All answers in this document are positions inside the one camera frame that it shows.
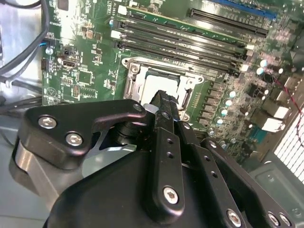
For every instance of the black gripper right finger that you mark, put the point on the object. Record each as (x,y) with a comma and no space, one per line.
(209,171)

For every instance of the silver green CPU chip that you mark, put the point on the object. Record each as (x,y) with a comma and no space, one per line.
(161,82)

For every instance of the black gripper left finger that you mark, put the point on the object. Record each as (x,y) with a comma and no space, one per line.
(71,118)

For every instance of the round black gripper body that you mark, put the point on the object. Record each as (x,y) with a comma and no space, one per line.
(107,194)

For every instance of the silver CPU socket cover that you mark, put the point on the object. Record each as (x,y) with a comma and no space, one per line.
(140,83)

